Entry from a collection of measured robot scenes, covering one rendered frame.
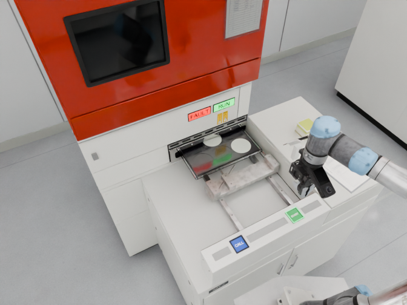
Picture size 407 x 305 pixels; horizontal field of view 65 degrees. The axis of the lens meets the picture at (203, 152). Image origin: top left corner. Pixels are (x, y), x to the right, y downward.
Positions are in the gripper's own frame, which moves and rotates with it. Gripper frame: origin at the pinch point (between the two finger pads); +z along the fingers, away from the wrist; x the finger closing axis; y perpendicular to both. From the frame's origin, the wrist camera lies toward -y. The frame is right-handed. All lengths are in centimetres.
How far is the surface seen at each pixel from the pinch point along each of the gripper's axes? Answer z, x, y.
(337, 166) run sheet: 13.9, -32.2, 11.2
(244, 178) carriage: 22.7, 3.9, 29.9
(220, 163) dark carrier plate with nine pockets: 20.7, 10.3, 42.3
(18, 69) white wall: 41, 90, 207
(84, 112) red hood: -24, 60, 53
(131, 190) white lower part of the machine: 36, 52, 58
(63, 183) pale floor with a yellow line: 111, 93, 145
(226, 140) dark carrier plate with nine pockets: 21, 0, 54
